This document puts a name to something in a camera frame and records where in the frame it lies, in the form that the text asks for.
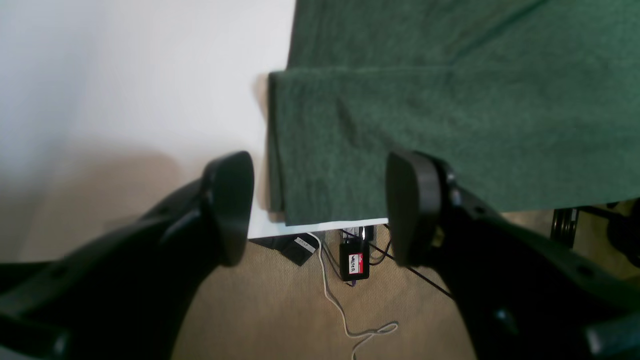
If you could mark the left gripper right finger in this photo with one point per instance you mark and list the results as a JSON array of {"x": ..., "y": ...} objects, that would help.
[{"x": 521, "y": 296}]

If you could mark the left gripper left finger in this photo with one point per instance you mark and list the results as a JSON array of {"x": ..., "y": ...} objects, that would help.
[{"x": 125, "y": 294}]

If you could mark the dark green t-shirt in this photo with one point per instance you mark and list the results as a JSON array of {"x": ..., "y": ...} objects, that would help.
[{"x": 535, "y": 104}]

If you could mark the black labelled power adapter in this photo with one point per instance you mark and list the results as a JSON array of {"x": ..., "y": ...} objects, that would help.
[{"x": 354, "y": 260}]

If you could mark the flat black floor box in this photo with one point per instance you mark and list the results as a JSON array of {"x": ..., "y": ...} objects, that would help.
[{"x": 298, "y": 248}]

